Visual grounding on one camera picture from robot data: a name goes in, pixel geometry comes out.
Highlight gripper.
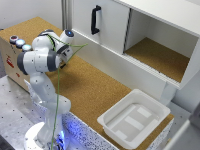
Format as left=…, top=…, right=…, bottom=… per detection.
left=60, top=47, right=75, bottom=64

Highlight green button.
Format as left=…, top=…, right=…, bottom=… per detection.
left=21, top=43, right=33, bottom=53

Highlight blue button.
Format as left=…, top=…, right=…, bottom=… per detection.
left=15, top=38, right=27, bottom=49

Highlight white sliding door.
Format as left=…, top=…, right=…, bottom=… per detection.
left=72, top=0, right=131, bottom=56

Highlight red button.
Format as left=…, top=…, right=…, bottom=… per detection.
left=9, top=34, right=20, bottom=45

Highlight white plastic box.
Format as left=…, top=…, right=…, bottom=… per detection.
left=96, top=88, right=172, bottom=150

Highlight white cabinet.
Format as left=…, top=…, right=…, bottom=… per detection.
left=71, top=0, right=200, bottom=108

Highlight green cable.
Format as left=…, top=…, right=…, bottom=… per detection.
left=46, top=33, right=89, bottom=150

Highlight black door handle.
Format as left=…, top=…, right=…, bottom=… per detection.
left=90, top=4, right=102, bottom=36

